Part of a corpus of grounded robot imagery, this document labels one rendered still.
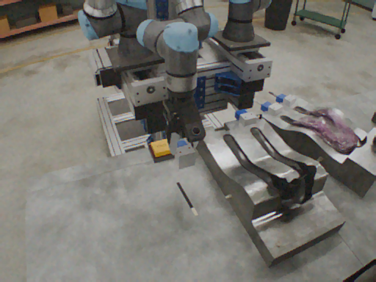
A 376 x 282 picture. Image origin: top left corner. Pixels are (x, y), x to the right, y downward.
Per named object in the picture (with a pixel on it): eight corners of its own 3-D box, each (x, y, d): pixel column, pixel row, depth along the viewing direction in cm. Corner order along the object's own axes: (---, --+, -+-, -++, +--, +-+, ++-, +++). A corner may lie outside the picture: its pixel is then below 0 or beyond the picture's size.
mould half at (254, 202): (195, 148, 102) (197, 119, 93) (255, 132, 109) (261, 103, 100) (268, 268, 67) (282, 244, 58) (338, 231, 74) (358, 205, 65)
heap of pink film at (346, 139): (287, 125, 103) (291, 108, 98) (310, 109, 112) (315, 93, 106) (344, 161, 88) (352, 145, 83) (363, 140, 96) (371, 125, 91)
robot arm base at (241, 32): (217, 33, 128) (217, 13, 122) (242, 30, 133) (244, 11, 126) (233, 43, 118) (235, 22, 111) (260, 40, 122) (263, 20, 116)
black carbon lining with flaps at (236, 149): (219, 140, 95) (221, 118, 89) (258, 130, 99) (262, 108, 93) (275, 220, 71) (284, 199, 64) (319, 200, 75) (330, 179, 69)
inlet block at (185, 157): (164, 142, 90) (164, 128, 86) (179, 138, 91) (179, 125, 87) (178, 170, 80) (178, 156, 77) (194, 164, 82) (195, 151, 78)
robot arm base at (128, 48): (114, 49, 114) (111, 27, 107) (147, 42, 118) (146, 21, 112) (122, 62, 103) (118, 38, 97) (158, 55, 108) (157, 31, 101)
